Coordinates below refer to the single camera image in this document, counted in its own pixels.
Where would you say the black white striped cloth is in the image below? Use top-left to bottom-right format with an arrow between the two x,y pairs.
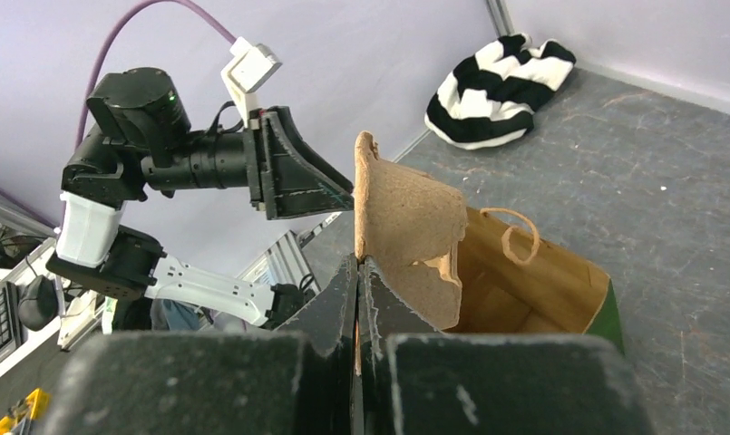
424,33 -> 577,150

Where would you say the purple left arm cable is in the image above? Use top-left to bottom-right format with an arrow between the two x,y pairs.
0,0 -> 239,229

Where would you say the single brown cup carrier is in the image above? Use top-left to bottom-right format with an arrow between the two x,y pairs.
353,131 -> 468,330

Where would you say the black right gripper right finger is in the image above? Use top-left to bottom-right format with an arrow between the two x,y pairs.
358,259 -> 654,434

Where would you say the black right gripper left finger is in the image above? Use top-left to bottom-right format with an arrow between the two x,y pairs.
41,255 -> 357,434

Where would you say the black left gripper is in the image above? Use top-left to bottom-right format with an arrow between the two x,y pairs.
141,106 -> 354,220

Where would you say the green brown paper bag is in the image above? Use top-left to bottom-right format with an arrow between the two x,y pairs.
451,208 -> 624,351

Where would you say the black computer mouse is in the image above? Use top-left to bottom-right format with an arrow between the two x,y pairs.
18,275 -> 59,332

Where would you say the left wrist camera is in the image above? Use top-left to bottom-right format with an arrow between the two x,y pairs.
220,37 -> 282,127

